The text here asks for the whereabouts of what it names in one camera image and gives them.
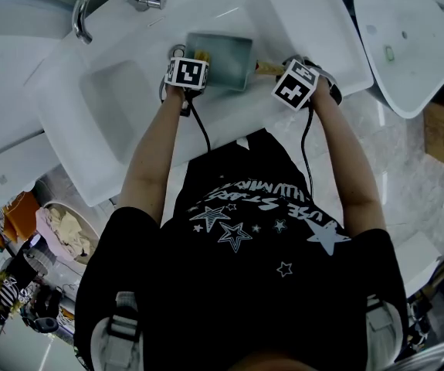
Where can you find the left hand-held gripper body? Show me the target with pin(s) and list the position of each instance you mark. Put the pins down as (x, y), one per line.
(187, 72)

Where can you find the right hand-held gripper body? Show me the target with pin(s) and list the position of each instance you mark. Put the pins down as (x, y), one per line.
(295, 85)

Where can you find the yellow sponge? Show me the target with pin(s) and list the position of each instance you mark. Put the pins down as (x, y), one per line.
(202, 55)

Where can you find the grey rectangular pan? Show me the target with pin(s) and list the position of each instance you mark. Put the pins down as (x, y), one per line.
(225, 62)

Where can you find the person's right forearm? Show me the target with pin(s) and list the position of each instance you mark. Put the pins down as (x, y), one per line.
(345, 160)

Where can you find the person's left forearm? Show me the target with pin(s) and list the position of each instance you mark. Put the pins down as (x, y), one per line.
(156, 153)

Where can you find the chrome sink drain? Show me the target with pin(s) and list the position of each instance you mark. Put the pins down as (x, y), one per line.
(177, 49)

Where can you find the white ceramic sink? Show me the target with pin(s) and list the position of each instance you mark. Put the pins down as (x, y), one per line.
(136, 103)

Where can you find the white freestanding basin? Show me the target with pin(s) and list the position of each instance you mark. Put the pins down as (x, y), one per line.
(403, 41)

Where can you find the chrome faucet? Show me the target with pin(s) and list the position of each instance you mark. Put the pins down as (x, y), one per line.
(86, 2)

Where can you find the pale yellow cloth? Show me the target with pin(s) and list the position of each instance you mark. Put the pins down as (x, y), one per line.
(71, 230)

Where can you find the beige round basket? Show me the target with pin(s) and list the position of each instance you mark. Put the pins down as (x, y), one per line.
(71, 234)

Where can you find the pink cloth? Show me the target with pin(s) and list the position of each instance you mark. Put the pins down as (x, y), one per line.
(46, 226)

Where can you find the black star print T-shirt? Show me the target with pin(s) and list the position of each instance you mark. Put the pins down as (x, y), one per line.
(245, 292)

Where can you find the white rectangular box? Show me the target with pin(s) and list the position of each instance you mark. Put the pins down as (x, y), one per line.
(418, 261)

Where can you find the orange fabric item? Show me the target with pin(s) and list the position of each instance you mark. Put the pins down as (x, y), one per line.
(21, 215)

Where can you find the black white striped cloth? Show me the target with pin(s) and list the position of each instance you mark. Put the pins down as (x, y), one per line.
(7, 294)

